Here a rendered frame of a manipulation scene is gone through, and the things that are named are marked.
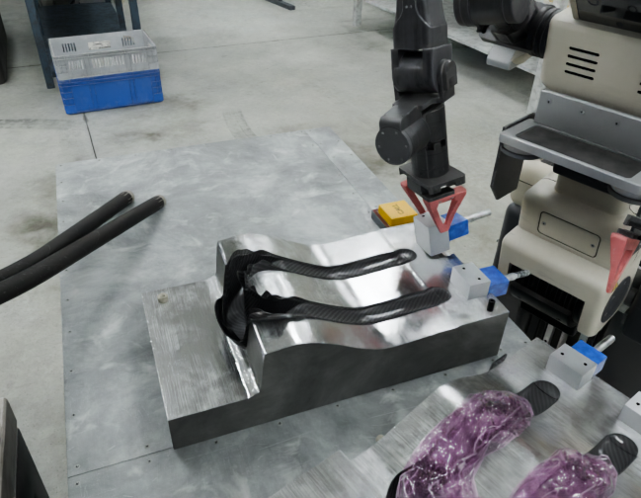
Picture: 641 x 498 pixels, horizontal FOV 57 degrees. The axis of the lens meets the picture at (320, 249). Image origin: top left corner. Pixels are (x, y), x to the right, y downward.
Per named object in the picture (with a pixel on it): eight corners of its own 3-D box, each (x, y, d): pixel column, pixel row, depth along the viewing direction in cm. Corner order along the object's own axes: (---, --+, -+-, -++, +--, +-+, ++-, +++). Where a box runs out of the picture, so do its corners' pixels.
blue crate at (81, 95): (153, 81, 409) (148, 49, 396) (165, 103, 378) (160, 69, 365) (59, 93, 388) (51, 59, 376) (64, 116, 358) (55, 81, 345)
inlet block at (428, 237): (481, 219, 103) (480, 192, 100) (499, 230, 99) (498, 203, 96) (416, 244, 100) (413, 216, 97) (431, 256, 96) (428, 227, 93)
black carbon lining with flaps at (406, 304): (407, 255, 100) (414, 207, 95) (457, 314, 88) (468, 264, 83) (206, 298, 90) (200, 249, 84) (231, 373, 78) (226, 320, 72)
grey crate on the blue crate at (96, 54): (148, 51, 396) (145, 29, 388) (160, 70, 366) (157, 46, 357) (52, 61, 376) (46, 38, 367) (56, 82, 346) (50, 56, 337)
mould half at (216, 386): (417, 260, 111) (426, 199, 103) (498, 355, 91) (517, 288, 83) (146, 321, 96) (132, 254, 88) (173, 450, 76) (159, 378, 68)
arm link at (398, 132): (456, 55, 81) (403, 55, 86) (415, 82, 74) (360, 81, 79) (461, 136, 87) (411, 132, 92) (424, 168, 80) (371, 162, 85)
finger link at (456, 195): (433, 244, 92) (428, 191, 87) (411, 226, 98) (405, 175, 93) (470, 230, 93) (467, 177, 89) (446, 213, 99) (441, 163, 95)
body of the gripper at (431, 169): (430, 199, 88) (426, 152, 84) (398, 177, 96) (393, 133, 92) (467, 185, 89) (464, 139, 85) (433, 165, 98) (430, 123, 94)
